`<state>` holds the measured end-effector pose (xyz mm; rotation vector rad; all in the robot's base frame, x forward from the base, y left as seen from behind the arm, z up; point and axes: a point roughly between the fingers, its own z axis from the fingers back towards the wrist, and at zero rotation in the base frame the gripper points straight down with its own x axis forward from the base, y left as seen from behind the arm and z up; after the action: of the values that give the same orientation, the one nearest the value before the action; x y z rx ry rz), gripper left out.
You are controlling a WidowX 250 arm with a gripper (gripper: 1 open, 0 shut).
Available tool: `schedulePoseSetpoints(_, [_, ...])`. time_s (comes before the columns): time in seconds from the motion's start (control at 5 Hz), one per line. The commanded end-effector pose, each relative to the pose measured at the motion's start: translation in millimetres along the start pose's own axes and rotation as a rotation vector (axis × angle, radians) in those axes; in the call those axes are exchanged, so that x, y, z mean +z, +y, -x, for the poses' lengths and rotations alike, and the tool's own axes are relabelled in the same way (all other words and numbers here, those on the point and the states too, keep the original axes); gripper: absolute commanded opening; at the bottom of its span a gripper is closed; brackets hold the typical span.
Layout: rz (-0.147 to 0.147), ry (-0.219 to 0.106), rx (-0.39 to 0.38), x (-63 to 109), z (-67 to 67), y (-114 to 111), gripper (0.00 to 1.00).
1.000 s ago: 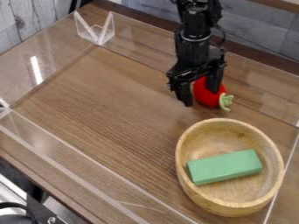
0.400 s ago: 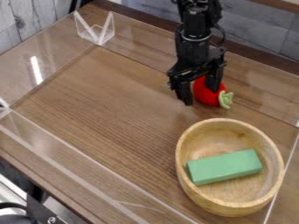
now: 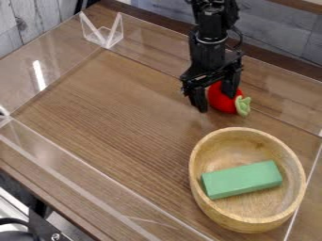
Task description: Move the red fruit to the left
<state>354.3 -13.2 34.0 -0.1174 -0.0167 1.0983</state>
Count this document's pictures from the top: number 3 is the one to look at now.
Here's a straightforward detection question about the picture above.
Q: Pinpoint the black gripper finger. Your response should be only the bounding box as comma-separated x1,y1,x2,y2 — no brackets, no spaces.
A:
191,87,207,113
221,65,243,99

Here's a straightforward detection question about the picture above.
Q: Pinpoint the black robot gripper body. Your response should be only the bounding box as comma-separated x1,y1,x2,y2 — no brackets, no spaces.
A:
180,51,244,96

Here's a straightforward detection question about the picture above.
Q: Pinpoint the red knitted strawberry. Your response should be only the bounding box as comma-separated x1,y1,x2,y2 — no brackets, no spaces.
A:
207,82,251,117

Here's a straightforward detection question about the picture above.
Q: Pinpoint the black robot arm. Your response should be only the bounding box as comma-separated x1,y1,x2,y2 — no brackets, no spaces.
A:
180,0,243,113

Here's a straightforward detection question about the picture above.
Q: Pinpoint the light wooden bowl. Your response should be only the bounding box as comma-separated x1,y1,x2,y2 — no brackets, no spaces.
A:
188,127,306,233

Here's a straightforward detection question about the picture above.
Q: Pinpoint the green rectangular block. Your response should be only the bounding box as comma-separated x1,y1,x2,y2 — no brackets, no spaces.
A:
201,160,283,200

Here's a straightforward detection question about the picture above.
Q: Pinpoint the black metal stand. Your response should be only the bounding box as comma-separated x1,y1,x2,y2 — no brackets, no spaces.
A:
0,172,75,241

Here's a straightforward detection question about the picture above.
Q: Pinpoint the black cable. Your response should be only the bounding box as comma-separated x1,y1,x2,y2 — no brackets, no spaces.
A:
227,24,246,51

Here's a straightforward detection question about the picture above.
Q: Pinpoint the clear acrylic enclosure wall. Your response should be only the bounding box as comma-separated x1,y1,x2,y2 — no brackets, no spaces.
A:
0,7,322,241

